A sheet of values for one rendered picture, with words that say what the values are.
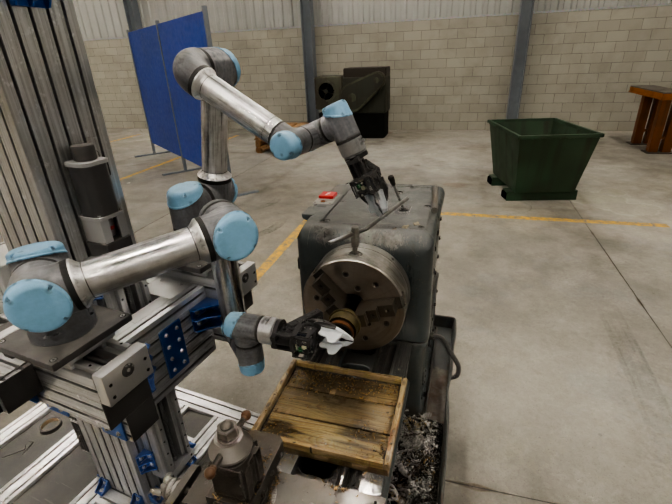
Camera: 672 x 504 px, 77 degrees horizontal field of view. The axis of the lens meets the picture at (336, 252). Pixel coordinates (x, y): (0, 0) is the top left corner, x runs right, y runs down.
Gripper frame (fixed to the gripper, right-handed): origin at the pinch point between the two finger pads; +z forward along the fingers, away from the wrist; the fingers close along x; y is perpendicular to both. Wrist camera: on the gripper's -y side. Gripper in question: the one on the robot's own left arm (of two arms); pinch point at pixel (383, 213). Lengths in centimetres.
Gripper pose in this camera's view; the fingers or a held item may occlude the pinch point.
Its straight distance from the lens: 130.5
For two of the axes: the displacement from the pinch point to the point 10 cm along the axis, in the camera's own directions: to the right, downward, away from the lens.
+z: 4.2, 8.6, 2.8
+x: 8.6, -2.8, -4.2
